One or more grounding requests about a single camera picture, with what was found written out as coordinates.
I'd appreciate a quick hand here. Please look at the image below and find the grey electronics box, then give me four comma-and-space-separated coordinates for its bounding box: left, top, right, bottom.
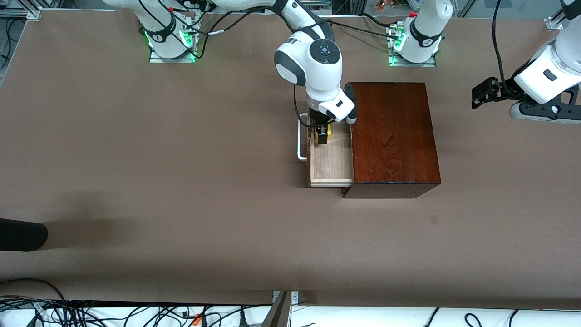
300, 0, 332, 14

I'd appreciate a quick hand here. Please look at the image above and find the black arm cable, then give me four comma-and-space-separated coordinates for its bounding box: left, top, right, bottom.
492, 0, 519, 99
136, 0, 334, 129

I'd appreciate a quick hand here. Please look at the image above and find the dark grey metal post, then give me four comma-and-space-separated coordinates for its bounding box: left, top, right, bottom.
261, 291, 292, 327

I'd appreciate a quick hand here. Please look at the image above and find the aluminium frame profile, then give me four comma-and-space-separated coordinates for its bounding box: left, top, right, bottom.
0, 0, 44, 21
545, 0, 568, 32

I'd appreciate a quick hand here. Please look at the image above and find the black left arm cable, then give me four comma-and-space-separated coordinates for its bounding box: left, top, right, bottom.
492, 0, 519, 99

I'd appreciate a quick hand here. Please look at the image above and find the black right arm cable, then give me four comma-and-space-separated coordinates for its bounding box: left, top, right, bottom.
136, 0, 334, 129

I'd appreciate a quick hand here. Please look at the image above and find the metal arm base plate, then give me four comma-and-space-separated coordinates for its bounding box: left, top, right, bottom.
388, 25, 437, 68
149, 16, 200, 63

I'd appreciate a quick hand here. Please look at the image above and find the black rounded cylinder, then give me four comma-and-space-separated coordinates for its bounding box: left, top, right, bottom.
0, 218, 49, 252

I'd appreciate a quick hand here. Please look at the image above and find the black cable on table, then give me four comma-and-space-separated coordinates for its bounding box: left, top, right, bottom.
327, 15, 402, 39

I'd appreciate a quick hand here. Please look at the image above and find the brown paper table cover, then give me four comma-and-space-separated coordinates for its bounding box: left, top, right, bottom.
0, 9, 581, 309

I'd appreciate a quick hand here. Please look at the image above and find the light wooden drawer white handle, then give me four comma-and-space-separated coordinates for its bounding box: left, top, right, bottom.
297, 114, 355, 188

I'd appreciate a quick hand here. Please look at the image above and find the dark wooden drawer cabinet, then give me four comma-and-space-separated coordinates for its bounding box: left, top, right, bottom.
341, 82, 441, 199

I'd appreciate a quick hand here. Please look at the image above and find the small metal mounting bracket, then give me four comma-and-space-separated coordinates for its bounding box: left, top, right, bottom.
272, 291, 300, 306

